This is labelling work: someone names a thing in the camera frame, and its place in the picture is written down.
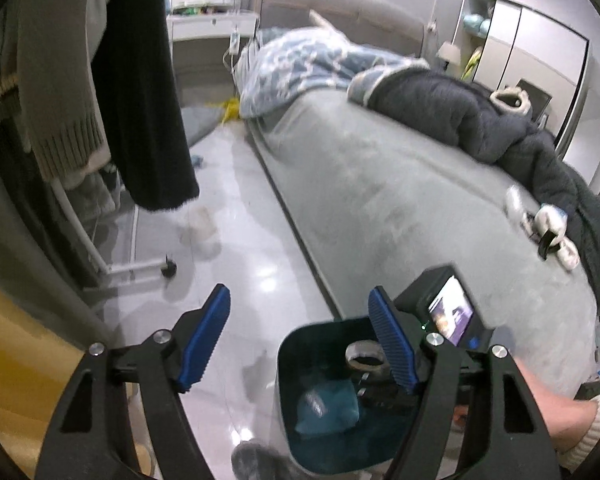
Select grey knit hanging sweater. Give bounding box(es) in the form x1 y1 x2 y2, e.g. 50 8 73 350
17 0 110 188

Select person's right hand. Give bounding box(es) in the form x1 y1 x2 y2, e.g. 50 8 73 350
515 358 598 453

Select dark teal trash bin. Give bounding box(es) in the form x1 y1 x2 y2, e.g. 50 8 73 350
277 318 422 476

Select grey bed mattress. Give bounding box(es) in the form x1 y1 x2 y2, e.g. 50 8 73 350
247 89 597 396

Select white pillow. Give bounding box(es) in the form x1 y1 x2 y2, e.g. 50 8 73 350
308 9 336 30

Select crumpled white tissue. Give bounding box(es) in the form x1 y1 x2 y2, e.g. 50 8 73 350
294 380 360 438

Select white grey wardrobe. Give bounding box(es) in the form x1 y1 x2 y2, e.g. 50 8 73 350
453 0 590 155

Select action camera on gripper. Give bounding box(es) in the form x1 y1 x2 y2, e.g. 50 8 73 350
416 264 492 351

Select clear plastic cup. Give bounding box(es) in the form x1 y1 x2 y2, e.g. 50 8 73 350
180 206 221 259

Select black hanging garment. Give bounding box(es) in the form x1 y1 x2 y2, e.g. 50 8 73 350
92 0 199 211

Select small bedside lamp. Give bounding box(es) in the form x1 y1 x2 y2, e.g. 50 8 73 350
436 41 460 68

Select grey padded headboard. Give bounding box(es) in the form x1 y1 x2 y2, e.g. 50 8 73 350
247 0 425 55

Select blue white patterned duvet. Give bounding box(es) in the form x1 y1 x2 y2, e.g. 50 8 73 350
234 27 430 119

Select dark grey fleece blanket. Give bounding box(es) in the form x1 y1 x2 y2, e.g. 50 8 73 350
362 67 600 318

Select yellow curtain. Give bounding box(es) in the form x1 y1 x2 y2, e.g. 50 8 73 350
0 289 82 478

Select white sleeve cuff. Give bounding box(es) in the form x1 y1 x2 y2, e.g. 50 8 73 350
558 394 600 472

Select white dressing table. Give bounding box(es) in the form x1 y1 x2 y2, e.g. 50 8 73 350
166 0 260 82

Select brown tape roll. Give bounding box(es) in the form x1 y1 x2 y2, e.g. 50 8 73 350
344 340 389 373

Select white clothes rack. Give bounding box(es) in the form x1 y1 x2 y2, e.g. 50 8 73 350
49 173 179 281

